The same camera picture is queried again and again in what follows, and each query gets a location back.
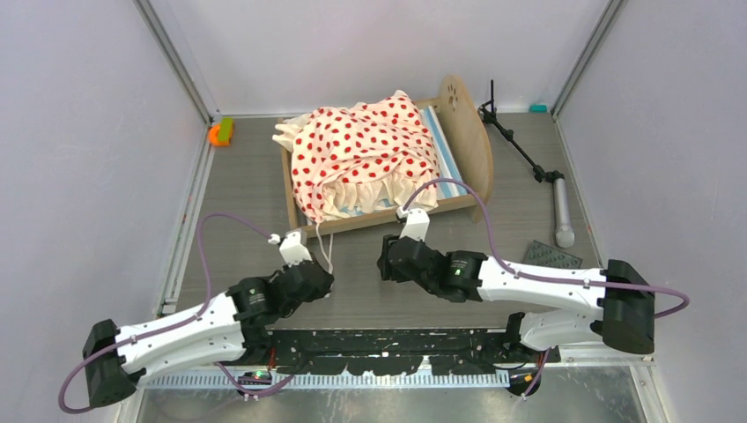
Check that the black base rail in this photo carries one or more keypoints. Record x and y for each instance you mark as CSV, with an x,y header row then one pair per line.
x,y
389,359

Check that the black tripod stand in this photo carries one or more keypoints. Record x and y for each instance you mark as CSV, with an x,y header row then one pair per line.
x,y
564,235

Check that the orange green toy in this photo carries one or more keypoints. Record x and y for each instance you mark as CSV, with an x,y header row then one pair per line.
x,y
221,134

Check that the strawberry print ruffled blanket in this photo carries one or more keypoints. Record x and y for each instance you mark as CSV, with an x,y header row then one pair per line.
x,y
362,158

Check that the wooden pet bed frame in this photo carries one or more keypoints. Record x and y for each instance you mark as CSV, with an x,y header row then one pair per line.
x,y
346,168

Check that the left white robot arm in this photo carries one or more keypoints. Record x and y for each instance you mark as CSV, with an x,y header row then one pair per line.
x,y
228,327

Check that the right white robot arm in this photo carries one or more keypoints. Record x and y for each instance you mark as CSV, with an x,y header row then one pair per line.
x,y
615,305

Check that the black perforated pad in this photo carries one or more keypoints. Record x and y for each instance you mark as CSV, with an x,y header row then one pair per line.
x,y
540,254

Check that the teal small block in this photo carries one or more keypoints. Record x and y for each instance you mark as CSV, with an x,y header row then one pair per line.
x,y
538,108

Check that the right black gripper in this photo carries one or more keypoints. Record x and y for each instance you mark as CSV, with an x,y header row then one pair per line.
x,y
389,271

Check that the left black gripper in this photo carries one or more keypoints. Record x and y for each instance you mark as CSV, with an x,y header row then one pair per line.
x,y
323,289

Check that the blue striped mattress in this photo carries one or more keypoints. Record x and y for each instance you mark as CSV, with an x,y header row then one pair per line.
x,y
449,146

